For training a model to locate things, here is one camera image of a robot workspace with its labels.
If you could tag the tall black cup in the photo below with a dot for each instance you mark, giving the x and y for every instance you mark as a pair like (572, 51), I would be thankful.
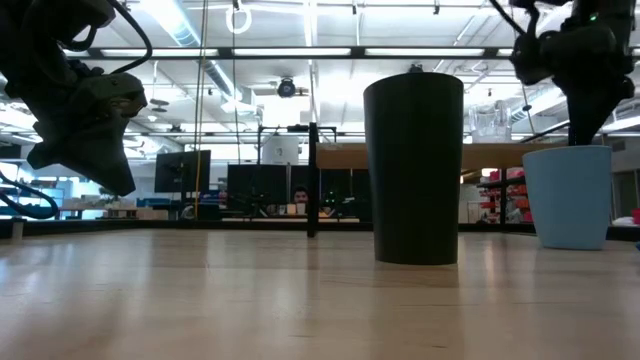
(415, 170)

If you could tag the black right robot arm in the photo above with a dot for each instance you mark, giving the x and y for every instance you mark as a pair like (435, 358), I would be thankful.
(612, 10)

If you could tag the light blue cup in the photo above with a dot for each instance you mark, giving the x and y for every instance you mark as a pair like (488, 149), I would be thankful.
(567, 200)

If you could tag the black overhead frame bar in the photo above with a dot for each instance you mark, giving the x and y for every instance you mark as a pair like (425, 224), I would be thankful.
(225, 52)

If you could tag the seated person behind monitors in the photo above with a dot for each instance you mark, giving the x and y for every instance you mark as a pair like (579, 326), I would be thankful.
(300, 194)

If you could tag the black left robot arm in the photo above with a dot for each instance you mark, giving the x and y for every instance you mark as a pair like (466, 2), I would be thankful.
(40, 30)

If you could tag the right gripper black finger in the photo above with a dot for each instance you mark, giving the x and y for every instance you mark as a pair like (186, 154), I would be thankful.
(590, 122)

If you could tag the pink object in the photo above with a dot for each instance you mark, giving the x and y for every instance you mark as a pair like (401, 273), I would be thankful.
(636, 216)

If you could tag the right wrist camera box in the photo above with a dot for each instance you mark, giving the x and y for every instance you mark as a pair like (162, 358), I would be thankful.
(527, 60)

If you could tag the wide black monitor row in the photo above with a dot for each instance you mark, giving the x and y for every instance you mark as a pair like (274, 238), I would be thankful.
(257, 185)

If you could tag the small white post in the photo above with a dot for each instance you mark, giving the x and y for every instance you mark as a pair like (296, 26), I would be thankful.
(17, 229)

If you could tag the clear plastic mug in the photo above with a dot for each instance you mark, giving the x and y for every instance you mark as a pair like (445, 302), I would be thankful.
(490, 125)

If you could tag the black table border rail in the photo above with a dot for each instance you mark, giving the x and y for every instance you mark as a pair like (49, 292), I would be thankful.
(150, 226)

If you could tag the black ceiling-mounted device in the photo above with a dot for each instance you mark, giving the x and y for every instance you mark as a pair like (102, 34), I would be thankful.
(415, 68)

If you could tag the rack with red bins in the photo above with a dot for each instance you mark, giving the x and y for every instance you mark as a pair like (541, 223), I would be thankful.
(520, 202)

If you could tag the black computer monitor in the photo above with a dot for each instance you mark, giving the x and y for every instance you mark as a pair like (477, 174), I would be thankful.
(182, 171)

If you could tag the round black ceiling camera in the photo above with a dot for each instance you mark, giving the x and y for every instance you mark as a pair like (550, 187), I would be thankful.
(286, 88)

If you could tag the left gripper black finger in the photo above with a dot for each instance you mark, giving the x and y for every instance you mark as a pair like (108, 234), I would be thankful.
(95, 155)

